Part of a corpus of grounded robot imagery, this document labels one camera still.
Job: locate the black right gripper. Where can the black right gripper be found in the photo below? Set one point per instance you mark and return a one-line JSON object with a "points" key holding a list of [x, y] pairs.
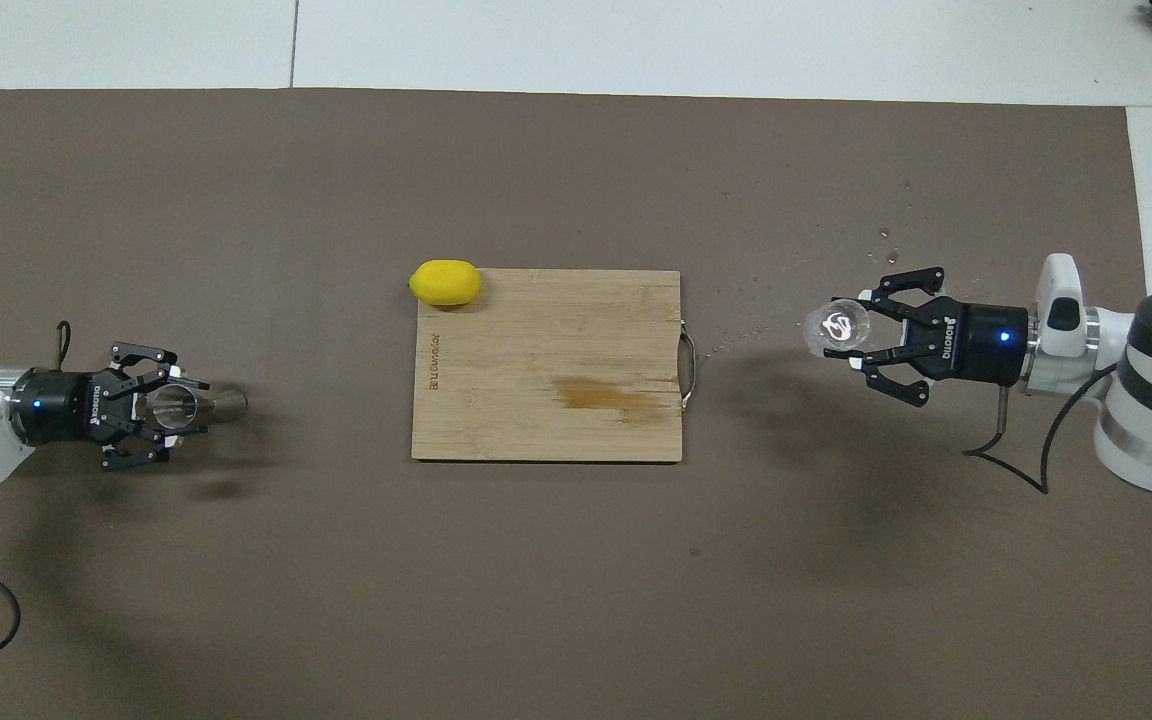
{"points": [[986, 345]]}

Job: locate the clear glass cup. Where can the clear glass cup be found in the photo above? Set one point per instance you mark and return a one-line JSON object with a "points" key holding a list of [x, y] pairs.
{"points": [[836, 325]]}

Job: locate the wooden cutting board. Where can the wooden cutting board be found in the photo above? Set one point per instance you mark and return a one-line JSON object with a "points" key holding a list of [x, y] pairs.
{"points": [[556, 330]]}

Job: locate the brown table mat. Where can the brown table mat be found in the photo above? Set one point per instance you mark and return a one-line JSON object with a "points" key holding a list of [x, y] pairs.
{"points": [[236, 600]]}

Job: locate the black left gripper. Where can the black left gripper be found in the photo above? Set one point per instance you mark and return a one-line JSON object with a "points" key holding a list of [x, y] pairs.
{"points": [[61, 408]]}

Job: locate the yellow lemon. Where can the yellow lemon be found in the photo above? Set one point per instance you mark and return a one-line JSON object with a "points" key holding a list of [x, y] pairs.
{"points": [[446, 282]]}

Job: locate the metal double jigger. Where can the metal double jigger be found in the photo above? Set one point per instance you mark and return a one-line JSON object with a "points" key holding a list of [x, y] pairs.
{"points": [[226, 403]]}

